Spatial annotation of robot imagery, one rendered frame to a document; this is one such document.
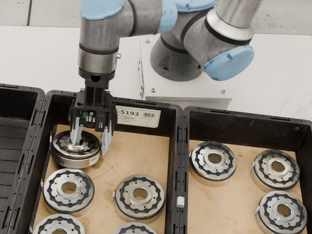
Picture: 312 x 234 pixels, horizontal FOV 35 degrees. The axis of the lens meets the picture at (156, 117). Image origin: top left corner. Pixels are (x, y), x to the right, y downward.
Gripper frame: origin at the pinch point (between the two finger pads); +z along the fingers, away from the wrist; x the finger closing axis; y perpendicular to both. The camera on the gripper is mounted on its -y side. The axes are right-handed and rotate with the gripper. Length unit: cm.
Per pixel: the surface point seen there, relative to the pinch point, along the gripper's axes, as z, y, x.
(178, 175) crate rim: -3.4, 12.0, 17.7
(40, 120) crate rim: -6.3, 1.3, -10.6
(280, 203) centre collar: 2.3, 11.1, 40.4
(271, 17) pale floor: 23, -182, 93
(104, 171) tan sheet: 4.3, 2.5, 3.4
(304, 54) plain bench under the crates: -5, -56, 65
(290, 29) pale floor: 25, -173, 103
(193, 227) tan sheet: 7.9, 14.2, 22.5
